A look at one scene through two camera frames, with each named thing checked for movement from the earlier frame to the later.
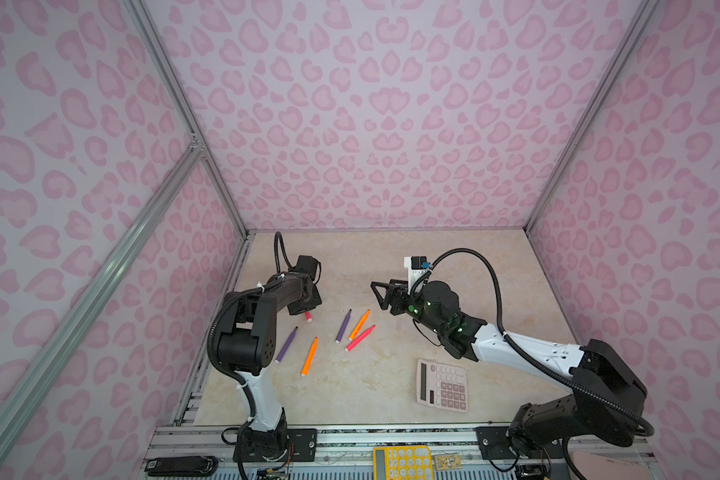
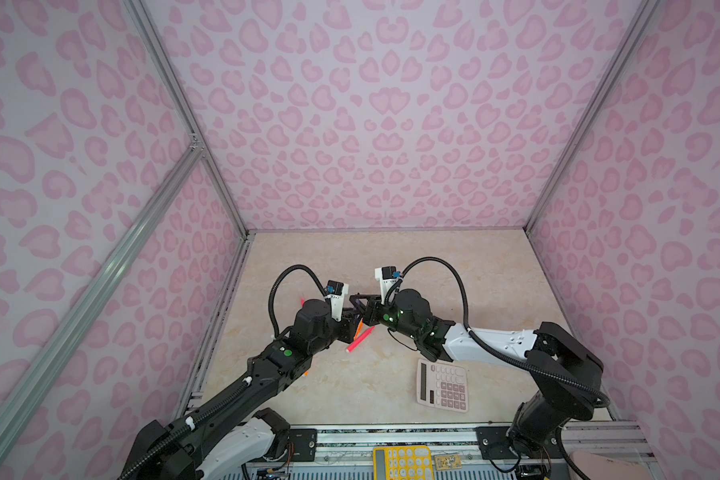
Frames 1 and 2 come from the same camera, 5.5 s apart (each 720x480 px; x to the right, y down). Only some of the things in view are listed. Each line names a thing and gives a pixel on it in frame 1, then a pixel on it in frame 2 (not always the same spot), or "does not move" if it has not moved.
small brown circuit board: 448,462 does not move
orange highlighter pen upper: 360,325 does not move
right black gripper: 401,292 to 370,313
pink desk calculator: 441,385 does not move
